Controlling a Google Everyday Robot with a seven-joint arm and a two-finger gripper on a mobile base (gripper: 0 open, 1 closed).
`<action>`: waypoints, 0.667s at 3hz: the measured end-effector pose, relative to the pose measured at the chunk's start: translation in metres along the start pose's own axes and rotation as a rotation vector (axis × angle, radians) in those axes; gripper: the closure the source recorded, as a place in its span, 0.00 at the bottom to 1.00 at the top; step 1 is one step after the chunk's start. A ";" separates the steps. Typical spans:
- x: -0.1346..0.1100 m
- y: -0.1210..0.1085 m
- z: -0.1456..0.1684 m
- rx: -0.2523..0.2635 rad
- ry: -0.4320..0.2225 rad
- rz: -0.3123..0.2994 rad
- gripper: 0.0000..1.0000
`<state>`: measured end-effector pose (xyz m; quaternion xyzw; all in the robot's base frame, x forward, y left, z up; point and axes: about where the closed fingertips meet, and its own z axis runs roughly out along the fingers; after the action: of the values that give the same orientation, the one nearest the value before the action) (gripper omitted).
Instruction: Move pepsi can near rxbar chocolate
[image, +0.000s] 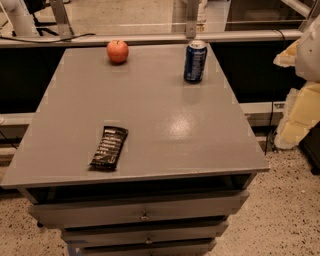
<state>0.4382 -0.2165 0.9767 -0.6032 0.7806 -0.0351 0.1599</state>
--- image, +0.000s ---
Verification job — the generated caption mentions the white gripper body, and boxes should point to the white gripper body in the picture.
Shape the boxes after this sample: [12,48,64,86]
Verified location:
[295,17,320,82]

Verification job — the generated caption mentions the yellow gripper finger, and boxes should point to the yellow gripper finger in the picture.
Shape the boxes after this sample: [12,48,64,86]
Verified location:
[273,40,299,68]
[274,82,320,149]

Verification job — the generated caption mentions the blue pepsi can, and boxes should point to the blue pepsi can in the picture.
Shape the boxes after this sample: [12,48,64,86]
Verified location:
[184,40,207,83]

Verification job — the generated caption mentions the black rxbar chocolate wrapper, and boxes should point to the black rxbar chocolate wrapper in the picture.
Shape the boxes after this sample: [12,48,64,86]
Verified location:
[90,126,128,170]

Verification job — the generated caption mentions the grey drawer cabinet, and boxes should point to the grey drawer cabinet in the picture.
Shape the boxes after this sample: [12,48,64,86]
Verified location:
[2,45,268,256]

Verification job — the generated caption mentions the red apple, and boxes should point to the red apple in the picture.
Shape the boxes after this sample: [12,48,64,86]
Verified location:
[107,40,129,64]

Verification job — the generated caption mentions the white pipe leg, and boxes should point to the white pipe leg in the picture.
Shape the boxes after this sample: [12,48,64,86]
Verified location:
[0,0,38,37]

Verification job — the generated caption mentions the grey metal rail frame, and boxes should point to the grey metal rail frame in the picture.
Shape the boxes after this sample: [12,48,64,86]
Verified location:
[1,0,319,47]

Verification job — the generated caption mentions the black cable on rail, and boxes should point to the black cable on rail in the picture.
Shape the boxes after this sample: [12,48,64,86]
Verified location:
[0,32,97,44]

